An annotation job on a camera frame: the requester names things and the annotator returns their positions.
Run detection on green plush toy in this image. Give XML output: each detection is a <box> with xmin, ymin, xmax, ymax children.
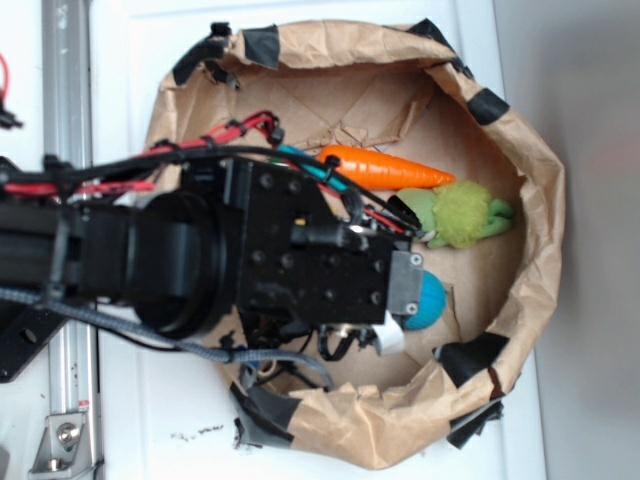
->
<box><xmin>393</xmin><ymin>180</ymin><xmax>515</xmax><ymax>249</ymax></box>

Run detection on grey braided cable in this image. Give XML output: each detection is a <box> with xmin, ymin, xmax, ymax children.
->
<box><xmin>0</xmin><ymin>286</ymin><xmax>335</xmax><ymax>392</ymax></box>

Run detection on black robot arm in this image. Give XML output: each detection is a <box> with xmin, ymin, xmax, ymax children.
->
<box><xmin>1</xmin><ymin>148</ymin><xmax>423</xmax><ymax>382</ymax></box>

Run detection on white plastic lid board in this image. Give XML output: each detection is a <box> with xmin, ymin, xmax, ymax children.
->
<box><xmin>89</xmin><ymin>1</ymin><xmax>546</xmax><ymax>479</ymax></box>

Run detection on metal corner bracket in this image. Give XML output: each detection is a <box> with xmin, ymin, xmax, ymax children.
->
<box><xmin>27</xmin><ymin>412</ymin><xmax>98</xmax><ymax>479</ymax></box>

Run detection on orange toy carrot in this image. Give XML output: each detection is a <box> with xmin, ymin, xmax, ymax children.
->
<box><xmin>317</xmin><ymin>145</ymin><xmax>456</xmax><ymax>190</ymax></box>

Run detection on red black wire bundle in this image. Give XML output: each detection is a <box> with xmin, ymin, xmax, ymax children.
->
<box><xmin>0</xmin><ymin>112</ymin><xmax>419</xmax><ymax>236</ymax></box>

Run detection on blue rubber ball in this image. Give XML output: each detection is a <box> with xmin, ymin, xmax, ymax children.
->
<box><xmin>404</xmin><ymin>271</ymin><xmax>447</xmax><ymax>331</ymax></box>

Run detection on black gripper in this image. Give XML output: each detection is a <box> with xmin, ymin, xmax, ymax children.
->
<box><xmin>223</xmin><ymin>158</ymin><xmax>423</xmax><ymax>356</ymax></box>

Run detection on aluminium rail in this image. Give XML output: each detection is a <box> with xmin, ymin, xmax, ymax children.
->
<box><xmin>27</xmin><ymin>0</ymin><xmax>104</xmax><ymax>480</ymax></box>

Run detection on brown paper bag tray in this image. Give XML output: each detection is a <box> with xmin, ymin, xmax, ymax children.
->
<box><xmin>147</xmin><ymin>20</ymin><xmax>565</xmax><ymax>470</ymax></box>

